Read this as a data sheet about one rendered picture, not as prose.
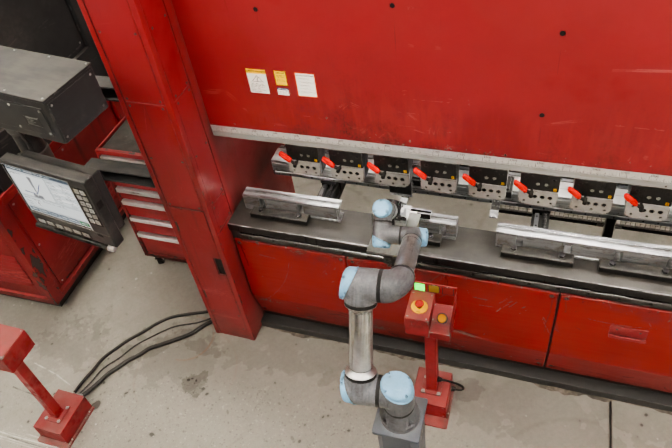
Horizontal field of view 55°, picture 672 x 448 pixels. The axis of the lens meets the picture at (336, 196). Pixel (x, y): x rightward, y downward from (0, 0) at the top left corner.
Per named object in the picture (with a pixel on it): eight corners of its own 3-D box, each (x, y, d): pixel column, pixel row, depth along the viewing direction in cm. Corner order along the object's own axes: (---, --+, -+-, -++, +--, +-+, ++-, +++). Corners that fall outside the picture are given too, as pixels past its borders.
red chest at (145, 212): (150, 269, 418) (92, 151, 350) (185, 215, 452) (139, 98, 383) (218, 282, 403) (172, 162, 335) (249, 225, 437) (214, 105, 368)
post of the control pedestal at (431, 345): (425, 389, 321) (423, 326, 284) (428, 379, 325) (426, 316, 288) (436, 391, 320) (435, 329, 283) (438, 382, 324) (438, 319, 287)
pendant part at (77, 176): (36, 222, 276) (-4, 159, 252) (55, 204, 284) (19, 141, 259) (116, 249, 259) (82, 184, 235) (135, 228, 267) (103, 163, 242)
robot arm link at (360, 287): (378, 415, 230) (379, 277, 213) (338, 409, 234) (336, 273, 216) (384, 395, 241) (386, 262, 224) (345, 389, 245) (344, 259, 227)
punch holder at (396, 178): (375, 184, 279) (372, 155, 268) (380, 171, 285) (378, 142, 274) (409, 188, 275) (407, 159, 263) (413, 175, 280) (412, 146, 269)
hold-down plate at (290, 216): (250, 217, 316) (249, 213, 314) (254, 209, 320) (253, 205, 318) (307, 226, 307) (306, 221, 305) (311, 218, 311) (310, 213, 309)
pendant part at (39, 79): (41, 236, 290) (-60, 78, 232) (77, 200, 306) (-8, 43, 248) (127, 265, 271) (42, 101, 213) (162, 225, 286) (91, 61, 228)
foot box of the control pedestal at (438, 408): (407, 421, 323) (406, 409, 315) (417, 377, 340) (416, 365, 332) (446, 430, 317) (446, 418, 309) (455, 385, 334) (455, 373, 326)
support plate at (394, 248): (366, 252, 276) (366, 250, 275) (382, 209, 293) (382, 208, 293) (407, 259, 271) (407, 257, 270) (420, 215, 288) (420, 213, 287)
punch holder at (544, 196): (517, 202, 261) (520, 172, 250) (519, 188, 267) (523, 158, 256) (556, 207, 257) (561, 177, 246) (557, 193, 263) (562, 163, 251)
